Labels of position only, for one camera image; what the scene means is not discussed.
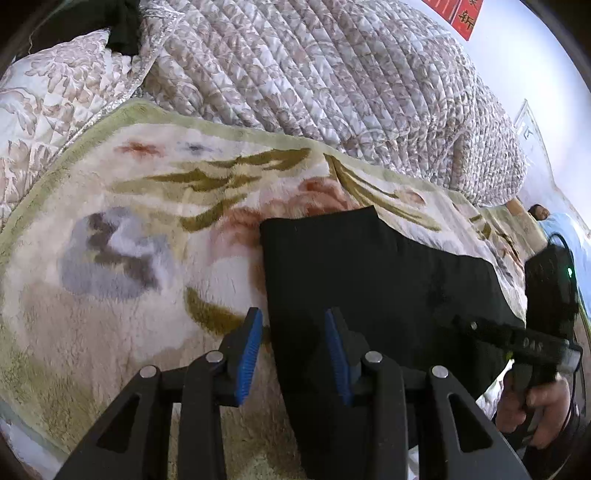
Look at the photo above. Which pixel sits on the red wall poster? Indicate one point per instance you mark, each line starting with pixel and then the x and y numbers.
pixel 438 2
pixel 468 18

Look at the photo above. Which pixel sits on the quilted floral pillow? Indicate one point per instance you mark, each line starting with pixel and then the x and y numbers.
pixel 51 97

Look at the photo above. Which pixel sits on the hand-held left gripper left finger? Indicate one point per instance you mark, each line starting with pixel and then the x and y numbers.
pixel 247 357

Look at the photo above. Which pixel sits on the black cloth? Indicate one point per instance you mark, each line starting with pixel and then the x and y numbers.
pixel 124 25

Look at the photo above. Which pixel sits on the floral fleece blanket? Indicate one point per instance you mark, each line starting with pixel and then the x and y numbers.
pixel 115 300

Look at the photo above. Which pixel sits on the person's right hand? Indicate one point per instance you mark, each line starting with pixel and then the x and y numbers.
pixel 538 408

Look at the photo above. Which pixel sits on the small dark object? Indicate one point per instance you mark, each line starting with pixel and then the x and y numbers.
pixel 538 212

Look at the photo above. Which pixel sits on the black pants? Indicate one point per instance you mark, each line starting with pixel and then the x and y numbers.
pixel 392 286

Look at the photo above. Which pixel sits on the quilted floral bedspread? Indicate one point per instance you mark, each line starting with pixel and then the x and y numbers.
pixel 323 69

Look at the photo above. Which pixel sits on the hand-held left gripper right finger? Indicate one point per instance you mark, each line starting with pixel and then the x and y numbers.
pixel 338 360

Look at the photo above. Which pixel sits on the white framed panel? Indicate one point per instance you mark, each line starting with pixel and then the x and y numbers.
pixel 526 122

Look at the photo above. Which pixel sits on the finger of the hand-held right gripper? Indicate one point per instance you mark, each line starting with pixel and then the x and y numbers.
pixel 482 331

